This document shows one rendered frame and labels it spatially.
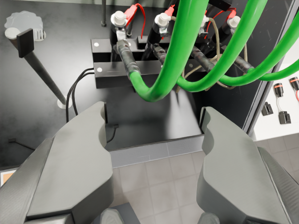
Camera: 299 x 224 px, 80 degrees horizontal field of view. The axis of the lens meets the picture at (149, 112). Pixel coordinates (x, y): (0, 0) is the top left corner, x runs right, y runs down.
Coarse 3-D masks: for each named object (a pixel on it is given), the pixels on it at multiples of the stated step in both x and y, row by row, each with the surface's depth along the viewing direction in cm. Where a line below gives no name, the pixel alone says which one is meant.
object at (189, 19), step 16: (192, 0) 8; (208, 0) 9; (176, 16) 9; (192, 16) 9; (176, 32) 10; (192, 32) 9; (176, 48) 10; (192, 48) 10; (176, 64) 11; (160, 80) 13; (176, 80) 13; (144, 96) 17; (160, 96) 15
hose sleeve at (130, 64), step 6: (120, 48) 28; (126, 48) 27; (120, 54) 27; (126, 54) 26; (132, 54) 27; (126, 60) 25; (132, 60) 25; (126, 66) 24; (132, 66) 24; (126, 72) 24; (138, 72) 23
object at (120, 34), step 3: (123, 27) 31; (117, 30) 31; (120, 30) 31; (123, 30) 31; (117, 33) 31; (120, 33) 31; (123, 33) 31; (117, 36) 31; (120, 36) 31; (123, 36) 31; (117, 39) 31; (120, 39) 31; (123, 39) 31
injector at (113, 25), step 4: (112, 16) 31; (112, 20) 31; (112, 24) 31; (116, 24) 31; (124, 24) 31; (112, 28) 32; (120, 28) 31; (124, 28) 32; (112, 32) 33; (116, 32) 32; (112, 36) 34; (116, 36) 34; (112, 40) 35; (116, 40) 35; (112, 44) 37; (116, 44) 36; (112, 48) 39; (116, 48) 35; (112, 52) 40; (116, 52) 35; (112, 56) 42; (116, 56) 42; (112, 60) 44; (116, 60) 44
